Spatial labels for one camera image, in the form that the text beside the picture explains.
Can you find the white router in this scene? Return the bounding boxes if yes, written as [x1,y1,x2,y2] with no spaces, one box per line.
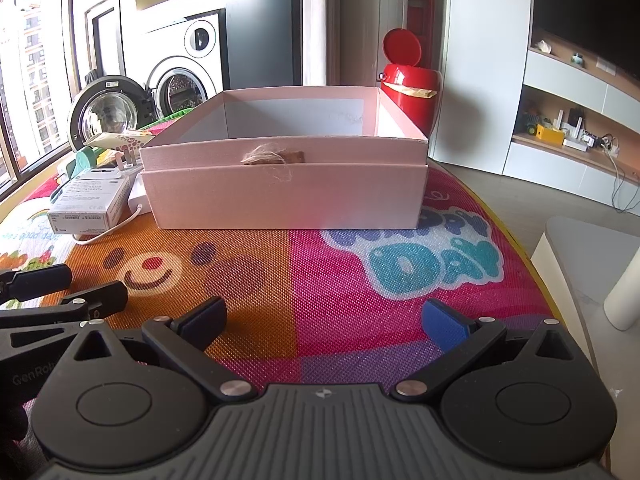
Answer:
[552,106,586,137]

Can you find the white charger cable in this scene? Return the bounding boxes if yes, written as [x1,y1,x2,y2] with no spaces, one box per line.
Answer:
[74,207,142,247]

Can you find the white side table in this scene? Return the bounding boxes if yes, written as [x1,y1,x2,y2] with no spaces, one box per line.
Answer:
[530,215,640,332]

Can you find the colourful cartoon play mat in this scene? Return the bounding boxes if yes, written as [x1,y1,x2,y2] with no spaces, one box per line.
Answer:
[0,107,563,401]

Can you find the window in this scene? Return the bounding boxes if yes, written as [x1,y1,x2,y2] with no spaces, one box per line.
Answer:
[0,0,77,188]

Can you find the pink cardboard box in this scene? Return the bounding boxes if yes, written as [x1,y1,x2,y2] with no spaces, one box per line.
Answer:
[139,86,430,231]

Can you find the thin cabinet cables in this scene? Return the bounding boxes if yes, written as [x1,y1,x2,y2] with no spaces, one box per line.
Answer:
[599,135,640,212]

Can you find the grey tall cabinet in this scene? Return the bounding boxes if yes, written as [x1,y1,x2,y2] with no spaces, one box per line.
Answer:
[225,0,304,92]

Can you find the silver washing machine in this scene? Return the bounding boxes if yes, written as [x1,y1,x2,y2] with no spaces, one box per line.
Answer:
[65,55,226,154]

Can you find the white plug charger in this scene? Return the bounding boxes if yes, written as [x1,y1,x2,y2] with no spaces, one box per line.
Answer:
[114,152,151,215]

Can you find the white curtain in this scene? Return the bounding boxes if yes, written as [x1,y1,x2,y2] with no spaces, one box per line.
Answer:
[302,0,342,87]

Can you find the white labelled carton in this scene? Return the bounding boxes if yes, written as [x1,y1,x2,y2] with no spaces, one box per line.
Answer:
[47,167,132,236]

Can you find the white television cabinet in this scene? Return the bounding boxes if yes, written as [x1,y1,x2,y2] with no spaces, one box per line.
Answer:
[502,25,640,211]

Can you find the white power strip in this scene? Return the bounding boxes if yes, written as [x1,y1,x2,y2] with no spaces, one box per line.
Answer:
[562,132,607,154]

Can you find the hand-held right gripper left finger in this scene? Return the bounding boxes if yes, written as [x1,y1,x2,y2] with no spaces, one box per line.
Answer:
[60,296,259,404]

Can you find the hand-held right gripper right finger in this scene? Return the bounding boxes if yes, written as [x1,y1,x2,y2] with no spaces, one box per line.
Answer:
[392,300,594,402]

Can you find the black television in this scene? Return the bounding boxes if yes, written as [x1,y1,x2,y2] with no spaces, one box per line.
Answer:
[532,0,640,79]

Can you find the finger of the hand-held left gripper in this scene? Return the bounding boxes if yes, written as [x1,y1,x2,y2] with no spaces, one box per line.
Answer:
[0,264,74,307]
[0,281,129,362]

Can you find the red trash bin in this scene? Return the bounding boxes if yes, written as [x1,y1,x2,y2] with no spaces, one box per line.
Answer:
[377,27,444,137]

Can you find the cream dotted toothpaste tube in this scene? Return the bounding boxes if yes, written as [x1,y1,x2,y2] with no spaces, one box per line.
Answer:
[82,129,163,161]

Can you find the teal plastic holder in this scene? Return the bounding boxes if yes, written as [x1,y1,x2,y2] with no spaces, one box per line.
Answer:
[75,146,104,173]

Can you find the white tumble dryer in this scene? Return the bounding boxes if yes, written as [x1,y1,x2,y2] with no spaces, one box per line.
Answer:
[145,7,224,69]

